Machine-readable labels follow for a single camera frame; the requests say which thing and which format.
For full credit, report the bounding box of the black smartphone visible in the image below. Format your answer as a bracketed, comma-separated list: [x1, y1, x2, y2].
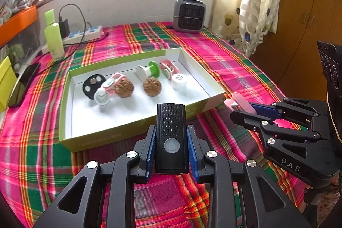
[7, 62, 41, 108]

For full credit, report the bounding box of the plaid tablecloth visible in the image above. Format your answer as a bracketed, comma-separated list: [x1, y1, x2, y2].
[0, 21, 308, 228]

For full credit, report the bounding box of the clear bin with orange lid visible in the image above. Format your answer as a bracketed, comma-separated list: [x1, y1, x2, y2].
[0, 5, 44, 57]

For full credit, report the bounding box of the grey space heater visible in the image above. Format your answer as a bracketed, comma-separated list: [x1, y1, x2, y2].
[172, 0, 205, 33]

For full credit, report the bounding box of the yellow-green cardboard box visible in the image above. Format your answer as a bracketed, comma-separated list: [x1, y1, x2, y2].
[0, 56, 18, 112]

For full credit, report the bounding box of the black rectangular remote device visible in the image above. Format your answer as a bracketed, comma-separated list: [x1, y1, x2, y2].
[155, 103, 189, 174]

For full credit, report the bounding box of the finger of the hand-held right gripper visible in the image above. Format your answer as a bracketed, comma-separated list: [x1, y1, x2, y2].
[230, 110, 322, 143]
[248, 97, 329, 127]

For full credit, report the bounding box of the black charging cable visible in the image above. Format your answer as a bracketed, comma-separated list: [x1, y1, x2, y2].
[37, 4, 110, 76]

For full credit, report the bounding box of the white round cap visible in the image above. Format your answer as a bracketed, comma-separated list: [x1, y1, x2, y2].
[171, 73, 189, 90]

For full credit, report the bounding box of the heart print curtain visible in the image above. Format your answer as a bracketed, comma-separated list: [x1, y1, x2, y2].
[214, 0, 285, 57]

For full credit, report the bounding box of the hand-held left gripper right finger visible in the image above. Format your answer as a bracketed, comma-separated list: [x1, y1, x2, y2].
[187, 124, 313, 228]

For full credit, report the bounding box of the green plastic bottle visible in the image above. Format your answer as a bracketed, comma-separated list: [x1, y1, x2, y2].
[44, 9, 65, 61]

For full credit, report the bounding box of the white power strip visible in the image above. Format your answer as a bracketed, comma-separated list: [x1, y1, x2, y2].
[41, 25, 104, 53]

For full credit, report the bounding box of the brown wooden cabinet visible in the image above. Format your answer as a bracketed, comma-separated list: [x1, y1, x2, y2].
[250, 0, 342, 100]

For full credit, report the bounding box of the person's right forearm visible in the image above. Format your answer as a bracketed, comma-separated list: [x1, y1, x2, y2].
[315, 185, 342, 220]

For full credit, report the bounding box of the brown walnut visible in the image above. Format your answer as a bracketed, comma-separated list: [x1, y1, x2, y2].
[143, 78, 162, 97]
[115, 77, 134, 98]

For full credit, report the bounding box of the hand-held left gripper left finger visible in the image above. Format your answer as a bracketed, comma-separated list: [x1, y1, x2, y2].
[32, 125, 157, 228]

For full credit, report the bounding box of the black charger adapter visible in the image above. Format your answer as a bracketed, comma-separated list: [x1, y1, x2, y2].
[58, 18, 70, 38]

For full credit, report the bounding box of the small pink green clip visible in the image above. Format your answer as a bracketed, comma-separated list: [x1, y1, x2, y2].
[102, 72, 126, 91]

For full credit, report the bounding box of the pink plastic clip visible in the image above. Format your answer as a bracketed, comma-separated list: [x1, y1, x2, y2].
[160, 59, 178, 79]
[224, 92, 258, 115]

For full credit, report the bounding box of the green cardboard box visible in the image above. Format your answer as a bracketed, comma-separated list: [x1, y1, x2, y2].
[58, 47, 226, 153]

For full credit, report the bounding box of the white green spool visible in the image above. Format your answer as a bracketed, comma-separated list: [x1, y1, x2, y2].
[136, 60, 161, 82]

